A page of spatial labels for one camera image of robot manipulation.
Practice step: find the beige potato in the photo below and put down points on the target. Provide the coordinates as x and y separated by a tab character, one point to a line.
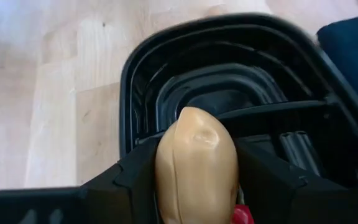
197	168

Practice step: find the black plastic tupperware container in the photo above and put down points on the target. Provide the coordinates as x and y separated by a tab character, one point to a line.
216	81

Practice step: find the dark blue cloth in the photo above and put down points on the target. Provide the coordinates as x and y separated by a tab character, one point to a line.
353	56

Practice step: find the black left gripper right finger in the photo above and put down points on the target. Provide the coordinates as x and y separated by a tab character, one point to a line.
291	199

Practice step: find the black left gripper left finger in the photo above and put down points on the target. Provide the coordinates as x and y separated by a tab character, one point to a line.
110	199

